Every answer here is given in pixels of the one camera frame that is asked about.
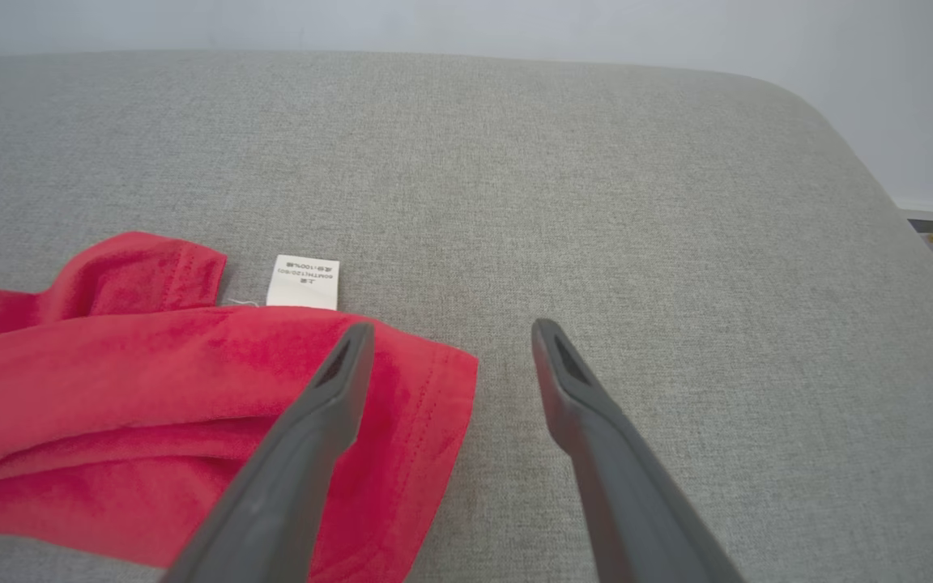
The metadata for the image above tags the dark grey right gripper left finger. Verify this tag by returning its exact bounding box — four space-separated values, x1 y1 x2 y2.
160 321 376 583

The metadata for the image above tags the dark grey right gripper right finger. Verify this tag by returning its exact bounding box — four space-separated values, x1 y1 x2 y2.
531 318 747 583

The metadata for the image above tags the red jersey with printed number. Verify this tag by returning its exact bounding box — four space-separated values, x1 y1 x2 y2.
0 231 479 583

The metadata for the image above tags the grey fabric sofa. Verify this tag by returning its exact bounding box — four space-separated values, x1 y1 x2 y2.
0 50 933 583

